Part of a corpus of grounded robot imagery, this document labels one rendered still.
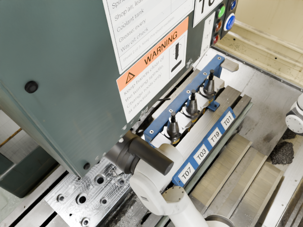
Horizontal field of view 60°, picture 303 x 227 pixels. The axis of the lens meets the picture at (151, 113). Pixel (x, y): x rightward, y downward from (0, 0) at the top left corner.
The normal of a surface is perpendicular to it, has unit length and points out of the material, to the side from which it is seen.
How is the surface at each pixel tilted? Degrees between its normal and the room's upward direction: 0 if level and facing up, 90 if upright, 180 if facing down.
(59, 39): 90
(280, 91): 24
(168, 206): 50
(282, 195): 17
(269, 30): 90
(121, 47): 90
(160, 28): 90
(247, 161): 8
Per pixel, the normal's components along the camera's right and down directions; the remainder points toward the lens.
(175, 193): -0.49, -0.80
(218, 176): 0.02, -0.63
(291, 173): -0.28, -0.67
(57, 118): 0.77, 0.51
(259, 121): -0.31, -0.22
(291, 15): -0.64, 0.66
